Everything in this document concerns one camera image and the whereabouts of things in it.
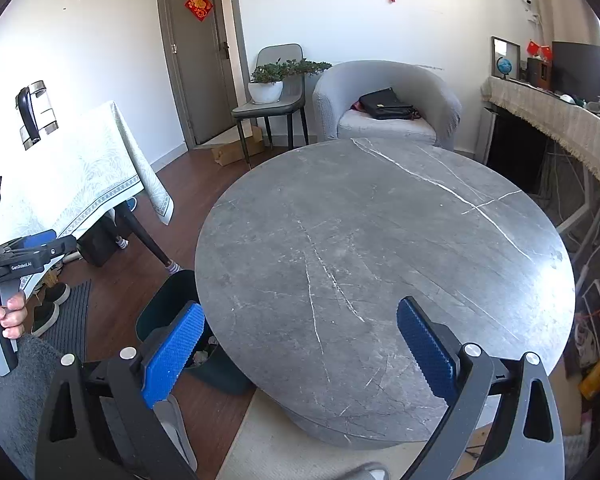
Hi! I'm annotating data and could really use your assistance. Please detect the brown cardboard box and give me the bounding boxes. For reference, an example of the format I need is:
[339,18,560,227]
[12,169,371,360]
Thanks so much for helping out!
[211,125,266,167]

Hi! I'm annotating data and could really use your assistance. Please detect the grey door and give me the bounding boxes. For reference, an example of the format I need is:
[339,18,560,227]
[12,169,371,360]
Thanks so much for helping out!
[155,0,246,150]

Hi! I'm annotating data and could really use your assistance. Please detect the pale green patterned tablecloth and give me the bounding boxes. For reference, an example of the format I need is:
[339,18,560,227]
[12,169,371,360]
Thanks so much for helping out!
[0,100,175,301]

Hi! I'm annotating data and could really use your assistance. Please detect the white desk frame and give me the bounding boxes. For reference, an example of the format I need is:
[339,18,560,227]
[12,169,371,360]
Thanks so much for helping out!
[555,160,600,281]

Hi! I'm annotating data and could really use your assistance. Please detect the beige fringed desk cloth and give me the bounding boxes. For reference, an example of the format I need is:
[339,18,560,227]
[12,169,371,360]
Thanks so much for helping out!
[481,76,600,206]

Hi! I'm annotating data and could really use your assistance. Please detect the red diamond door decoration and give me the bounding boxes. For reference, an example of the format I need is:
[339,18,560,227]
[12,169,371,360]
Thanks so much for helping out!
[185,0,214,23]

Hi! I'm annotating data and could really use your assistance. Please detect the dark green trash bin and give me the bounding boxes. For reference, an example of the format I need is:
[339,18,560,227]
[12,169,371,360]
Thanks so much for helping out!
[136,270,256,396]

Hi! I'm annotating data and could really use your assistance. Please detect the grey dining chair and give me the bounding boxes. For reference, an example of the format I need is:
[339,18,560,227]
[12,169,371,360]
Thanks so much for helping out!
[231,43,311,168]

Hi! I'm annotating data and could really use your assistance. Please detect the grey armchair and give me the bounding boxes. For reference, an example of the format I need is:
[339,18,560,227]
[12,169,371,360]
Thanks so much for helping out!
[312,60,462,151]

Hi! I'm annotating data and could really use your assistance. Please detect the dark ribbed floor mat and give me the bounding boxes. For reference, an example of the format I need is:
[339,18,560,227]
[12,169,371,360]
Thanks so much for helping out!
[42,280,93,363]

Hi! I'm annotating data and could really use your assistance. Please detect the black cabinet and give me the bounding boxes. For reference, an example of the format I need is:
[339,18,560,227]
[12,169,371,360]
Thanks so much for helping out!
[480,105,548,193]

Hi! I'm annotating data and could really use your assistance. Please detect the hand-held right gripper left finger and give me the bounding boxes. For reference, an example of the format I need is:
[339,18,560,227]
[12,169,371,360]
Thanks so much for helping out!
[35,301,207,480]

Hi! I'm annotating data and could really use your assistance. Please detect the black bag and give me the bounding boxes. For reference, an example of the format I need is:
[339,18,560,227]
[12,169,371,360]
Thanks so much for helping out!
[358,87,416,121]

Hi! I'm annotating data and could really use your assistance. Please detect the black monitor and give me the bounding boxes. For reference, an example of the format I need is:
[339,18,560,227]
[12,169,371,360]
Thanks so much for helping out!
[551,41,600,102]

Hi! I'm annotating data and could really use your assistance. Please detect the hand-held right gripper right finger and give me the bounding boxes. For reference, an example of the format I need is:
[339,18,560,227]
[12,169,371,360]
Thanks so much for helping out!
[396,296,566,480]

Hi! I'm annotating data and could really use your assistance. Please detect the dark shoe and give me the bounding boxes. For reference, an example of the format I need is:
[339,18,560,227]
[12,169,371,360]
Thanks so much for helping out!
[31,302,61,338]
[42,282,72,306]

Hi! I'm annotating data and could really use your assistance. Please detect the black and silver kettle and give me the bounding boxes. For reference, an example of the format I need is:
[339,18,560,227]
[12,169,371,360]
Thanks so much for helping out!
[16,80,60,151]

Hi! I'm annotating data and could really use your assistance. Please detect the potted plant white pot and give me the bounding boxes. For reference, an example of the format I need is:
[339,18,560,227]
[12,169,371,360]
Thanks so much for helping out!
[248,58,333,105]

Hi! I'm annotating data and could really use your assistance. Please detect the person's left hand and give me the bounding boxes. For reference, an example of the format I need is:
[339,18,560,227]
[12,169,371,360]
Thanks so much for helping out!
[0,292,28,366]

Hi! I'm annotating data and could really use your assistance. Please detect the black box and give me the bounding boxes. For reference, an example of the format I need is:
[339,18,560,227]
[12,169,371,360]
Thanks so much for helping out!
[77,217,121,267]

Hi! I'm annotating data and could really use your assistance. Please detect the person's grey clothing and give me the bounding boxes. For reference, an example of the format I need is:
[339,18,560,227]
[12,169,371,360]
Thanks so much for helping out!
[0,335,66,471]

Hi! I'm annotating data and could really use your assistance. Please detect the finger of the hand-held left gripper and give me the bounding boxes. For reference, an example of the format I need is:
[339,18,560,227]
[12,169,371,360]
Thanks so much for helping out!
[10,236,77,264]
[0,230,57,256]

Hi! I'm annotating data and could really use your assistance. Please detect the dark wooden table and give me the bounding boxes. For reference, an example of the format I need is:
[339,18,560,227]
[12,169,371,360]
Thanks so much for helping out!
[107,205,181,273]

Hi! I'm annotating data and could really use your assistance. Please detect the brown wooden box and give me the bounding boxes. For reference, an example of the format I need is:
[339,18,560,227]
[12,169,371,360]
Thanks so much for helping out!
[526,57,553,90]

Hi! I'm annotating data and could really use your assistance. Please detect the framed picture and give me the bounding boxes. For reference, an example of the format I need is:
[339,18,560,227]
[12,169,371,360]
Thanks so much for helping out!
[490,36,522,81]

